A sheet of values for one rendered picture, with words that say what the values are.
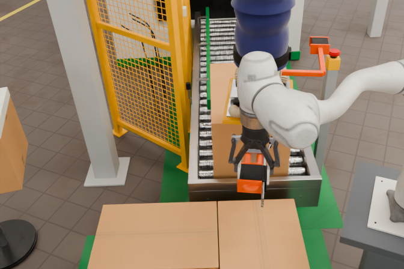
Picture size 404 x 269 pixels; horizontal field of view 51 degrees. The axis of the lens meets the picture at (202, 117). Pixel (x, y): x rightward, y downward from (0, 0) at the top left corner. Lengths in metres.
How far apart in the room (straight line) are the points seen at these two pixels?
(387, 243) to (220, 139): 0.88
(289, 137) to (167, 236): 1.28
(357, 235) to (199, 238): 0.71
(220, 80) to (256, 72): 1.36
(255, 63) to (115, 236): 1.36
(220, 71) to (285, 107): 1.55
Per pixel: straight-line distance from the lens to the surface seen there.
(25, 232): 3.08
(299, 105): 0.98
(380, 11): 5.15
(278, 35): 1.64
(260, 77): 1.07
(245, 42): 1.65
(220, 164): 2.26
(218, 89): 2.34
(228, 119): 1.75
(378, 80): 1.34
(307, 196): 2.40
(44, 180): 3.44
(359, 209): 2.02
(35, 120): 4.11
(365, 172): 2.20
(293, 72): 1.85
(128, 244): 2.14
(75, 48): 2.67
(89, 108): 2.88
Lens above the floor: 2.21
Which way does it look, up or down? 36 degrees down
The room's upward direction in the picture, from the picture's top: 4 degrees counter-clockwise
